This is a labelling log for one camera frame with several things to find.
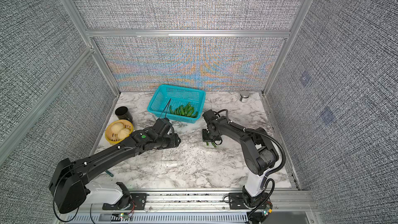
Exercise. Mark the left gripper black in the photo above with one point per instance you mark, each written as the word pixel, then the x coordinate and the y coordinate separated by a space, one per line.
pixel 175 140

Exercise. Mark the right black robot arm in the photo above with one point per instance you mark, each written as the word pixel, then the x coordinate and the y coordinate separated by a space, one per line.
pixel 263 155

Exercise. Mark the black cup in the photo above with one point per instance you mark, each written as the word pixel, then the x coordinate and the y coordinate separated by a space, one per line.
pixel 123 113

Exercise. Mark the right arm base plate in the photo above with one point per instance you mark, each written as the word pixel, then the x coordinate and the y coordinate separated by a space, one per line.
pixel 239 201

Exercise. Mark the front aluminium rail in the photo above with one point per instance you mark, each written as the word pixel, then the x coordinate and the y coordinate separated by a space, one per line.
pixel 203 206

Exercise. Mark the teal plastic basket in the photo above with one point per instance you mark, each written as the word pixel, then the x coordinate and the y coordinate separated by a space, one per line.
pixel 167 95

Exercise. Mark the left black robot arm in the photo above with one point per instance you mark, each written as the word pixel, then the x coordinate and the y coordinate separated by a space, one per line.
pixel 69 180

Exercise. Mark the white bun right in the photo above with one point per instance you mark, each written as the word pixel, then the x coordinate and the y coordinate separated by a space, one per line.
pixel 124 133

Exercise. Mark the yellow steamer basket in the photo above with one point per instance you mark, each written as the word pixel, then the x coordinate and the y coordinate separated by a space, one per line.
pixel 113 139

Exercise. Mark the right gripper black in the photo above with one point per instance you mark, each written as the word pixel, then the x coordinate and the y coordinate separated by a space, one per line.
pixel 205 138

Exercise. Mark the small metal tin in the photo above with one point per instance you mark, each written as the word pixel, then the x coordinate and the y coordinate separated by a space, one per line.
pixel 244 96

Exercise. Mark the white bun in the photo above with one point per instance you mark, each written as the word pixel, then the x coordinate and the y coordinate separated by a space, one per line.
pixel 117 127
pixel 124 133

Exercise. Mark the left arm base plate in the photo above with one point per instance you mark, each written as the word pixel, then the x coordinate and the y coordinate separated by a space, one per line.
pixel 127 203

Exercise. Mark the white bun left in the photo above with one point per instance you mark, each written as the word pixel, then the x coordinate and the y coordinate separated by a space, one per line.
pixel 117 127

